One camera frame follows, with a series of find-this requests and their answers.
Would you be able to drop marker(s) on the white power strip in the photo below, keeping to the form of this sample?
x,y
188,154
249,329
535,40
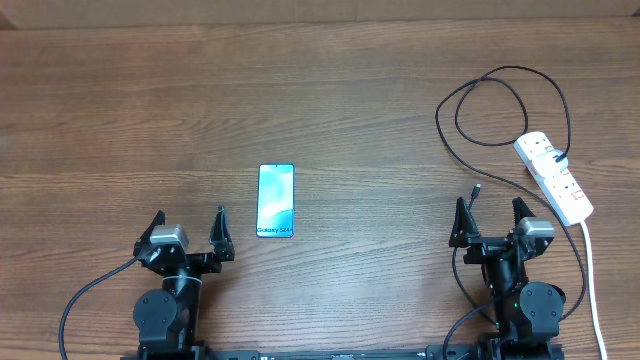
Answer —
x,y
563,192

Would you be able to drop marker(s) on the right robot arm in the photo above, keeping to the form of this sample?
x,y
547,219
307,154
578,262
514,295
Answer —
x,y
527,314

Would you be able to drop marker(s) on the Samsung Galaxy smartphone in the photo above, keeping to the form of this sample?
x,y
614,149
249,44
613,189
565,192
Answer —
x,y
275,201

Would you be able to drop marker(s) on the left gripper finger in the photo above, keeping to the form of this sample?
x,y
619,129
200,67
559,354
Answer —
x,y
159,219
220,237

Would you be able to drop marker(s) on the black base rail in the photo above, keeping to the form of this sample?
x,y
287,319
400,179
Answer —
x,y
431,352

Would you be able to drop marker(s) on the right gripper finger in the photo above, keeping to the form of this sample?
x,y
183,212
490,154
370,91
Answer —
x,y
464,232
522,216

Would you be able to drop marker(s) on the white charger plug adapter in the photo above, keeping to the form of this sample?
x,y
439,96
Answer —
x,y
548,164

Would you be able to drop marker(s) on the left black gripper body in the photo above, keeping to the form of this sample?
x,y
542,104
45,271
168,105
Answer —
x,y
205,263

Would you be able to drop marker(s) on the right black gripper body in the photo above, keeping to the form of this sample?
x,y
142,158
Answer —
x,y
483,248

